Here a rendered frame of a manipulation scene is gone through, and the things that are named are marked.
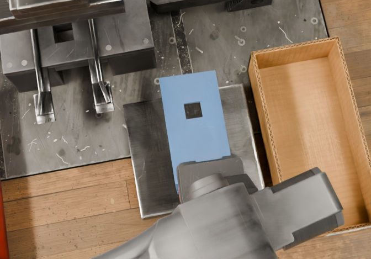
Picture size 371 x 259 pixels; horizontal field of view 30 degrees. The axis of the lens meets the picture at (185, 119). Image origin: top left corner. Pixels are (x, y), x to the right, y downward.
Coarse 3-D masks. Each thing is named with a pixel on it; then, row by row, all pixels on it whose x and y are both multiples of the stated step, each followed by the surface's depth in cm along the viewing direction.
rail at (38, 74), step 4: (32, 32) 91; (32, 36) 91; (32, 40) 91; (36, 40) 91; (32, 44) 91; (36, 44) 91; (36, 48) 91; (36, 52) 90; (36, 56) 90; (36, 60) 90; (36, 64) 90; (36, 68) 90; (40, 68) 90; (36, 72) 90; (40, 72) 90; (36, 76) 90; (40, 76) 90; (40, 80) 89; (40, 84) 89; (40, 88) 89
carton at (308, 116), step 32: (256, 64) 92; (288, 64) 98; (320, 64) 98; (256, 96) 94; (288, 96) 97; (320, 96) 97; (352, 96) 90; (288, 128) 96; (320, 128) 96; (352, 128) 92; (288, 160) 95; (320, 160) 95; (352, 160) 95; (352, 192) 93; (352, 224) 92
